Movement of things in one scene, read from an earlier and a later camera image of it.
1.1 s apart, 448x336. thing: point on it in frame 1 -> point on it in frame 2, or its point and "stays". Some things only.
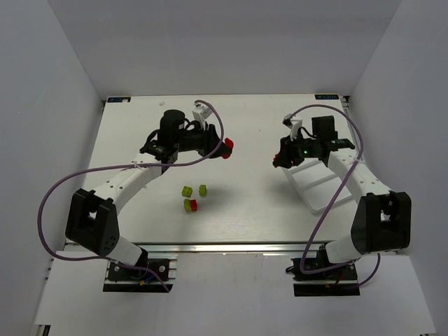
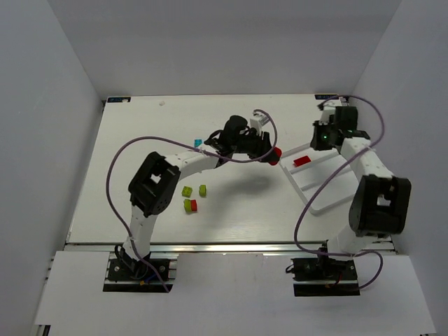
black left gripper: (211, 141) -> (262, 145)
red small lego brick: (194, 205) stays
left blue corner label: (118, 99) stays
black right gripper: (289, 151) -> (318, 138)
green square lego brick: (187, 191) stays
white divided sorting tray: (317, 184) stays
